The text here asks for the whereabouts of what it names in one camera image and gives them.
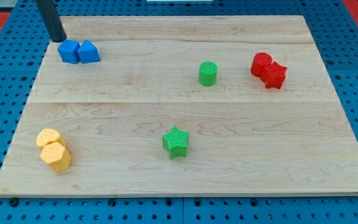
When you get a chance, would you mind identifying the red cylinder block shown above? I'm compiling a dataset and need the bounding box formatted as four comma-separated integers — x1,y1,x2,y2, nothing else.
250,52,273,77

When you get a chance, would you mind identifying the yellow hexagon block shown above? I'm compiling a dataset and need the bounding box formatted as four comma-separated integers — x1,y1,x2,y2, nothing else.
40,142,71,173

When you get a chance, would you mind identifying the green star block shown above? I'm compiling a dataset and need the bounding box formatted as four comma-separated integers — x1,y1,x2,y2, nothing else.
162,126,190,159

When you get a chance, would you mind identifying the blue cube block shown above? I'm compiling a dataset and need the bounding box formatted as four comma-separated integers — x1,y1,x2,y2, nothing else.
58,39,80,64

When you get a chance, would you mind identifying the green cylinder block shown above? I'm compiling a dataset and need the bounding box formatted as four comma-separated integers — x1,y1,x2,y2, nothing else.
198,61,218,86

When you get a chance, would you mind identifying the red star block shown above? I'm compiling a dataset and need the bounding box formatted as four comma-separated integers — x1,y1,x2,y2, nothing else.
260,62,288,89

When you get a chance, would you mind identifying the light wooden board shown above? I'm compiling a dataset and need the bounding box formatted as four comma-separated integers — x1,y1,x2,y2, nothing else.
0,16,358,198

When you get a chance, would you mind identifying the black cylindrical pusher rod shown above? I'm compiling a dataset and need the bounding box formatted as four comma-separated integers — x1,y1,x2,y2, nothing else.
35,0,67,43

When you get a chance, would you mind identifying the blue triangular block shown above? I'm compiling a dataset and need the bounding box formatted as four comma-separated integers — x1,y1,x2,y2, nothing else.
77,40,101,63

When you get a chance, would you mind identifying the yellow cylinder block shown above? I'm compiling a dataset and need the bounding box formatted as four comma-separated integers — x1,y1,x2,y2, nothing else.
35,128,67,150

